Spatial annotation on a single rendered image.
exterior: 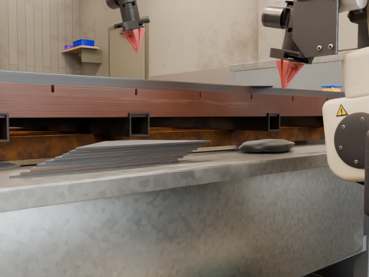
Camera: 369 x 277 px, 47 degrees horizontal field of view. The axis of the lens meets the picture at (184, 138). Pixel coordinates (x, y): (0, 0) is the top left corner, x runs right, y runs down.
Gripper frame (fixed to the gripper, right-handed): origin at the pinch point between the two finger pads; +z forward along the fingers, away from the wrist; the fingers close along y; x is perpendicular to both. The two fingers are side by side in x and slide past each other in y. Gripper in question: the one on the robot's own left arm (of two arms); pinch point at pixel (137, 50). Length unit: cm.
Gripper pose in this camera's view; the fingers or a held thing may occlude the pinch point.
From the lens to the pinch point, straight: 140.4
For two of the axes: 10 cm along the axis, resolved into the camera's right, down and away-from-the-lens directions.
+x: 6.4, 0.7, -7.6
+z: 1.8, 9.5, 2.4
